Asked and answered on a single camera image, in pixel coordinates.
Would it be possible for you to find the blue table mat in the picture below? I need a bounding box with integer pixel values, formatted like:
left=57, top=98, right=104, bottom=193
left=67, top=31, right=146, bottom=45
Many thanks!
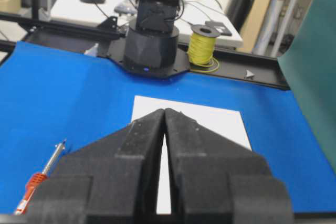
left=1, top=42, right=335, bottom=214

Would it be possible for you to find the orange soldering iron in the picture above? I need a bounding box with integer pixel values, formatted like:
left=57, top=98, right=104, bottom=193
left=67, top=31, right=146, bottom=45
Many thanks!
left=14, top=139, right=67, bottom=215

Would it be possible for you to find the white paper sheet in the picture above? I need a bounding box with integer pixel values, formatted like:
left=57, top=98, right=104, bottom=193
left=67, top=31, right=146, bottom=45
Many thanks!
left=130, top=95, right=253, bottom=215

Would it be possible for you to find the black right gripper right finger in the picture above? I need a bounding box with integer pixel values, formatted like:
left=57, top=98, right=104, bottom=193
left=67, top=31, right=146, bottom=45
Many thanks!
left=165, top=109, right=294, bottom=223

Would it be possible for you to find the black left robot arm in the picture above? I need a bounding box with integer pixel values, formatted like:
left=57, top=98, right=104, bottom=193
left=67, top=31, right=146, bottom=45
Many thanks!
left=123, top=0, right=184, bottom=73

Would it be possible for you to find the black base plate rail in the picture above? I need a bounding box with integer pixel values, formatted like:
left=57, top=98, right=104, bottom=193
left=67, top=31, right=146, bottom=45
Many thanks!
left=1, top=13, right=289, bottom=90

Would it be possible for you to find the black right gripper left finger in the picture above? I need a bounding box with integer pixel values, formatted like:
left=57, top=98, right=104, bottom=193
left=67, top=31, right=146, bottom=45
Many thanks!
left=27, top=109, right=164, bottom=223

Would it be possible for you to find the yellow wire spool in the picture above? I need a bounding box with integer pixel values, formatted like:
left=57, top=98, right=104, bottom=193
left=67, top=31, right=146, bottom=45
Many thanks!
left=187, top=25, right=221, bottom=73

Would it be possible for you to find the white desk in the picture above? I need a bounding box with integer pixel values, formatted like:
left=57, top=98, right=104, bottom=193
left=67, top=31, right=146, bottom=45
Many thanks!
left=51, top=0, right=243, bottom=47

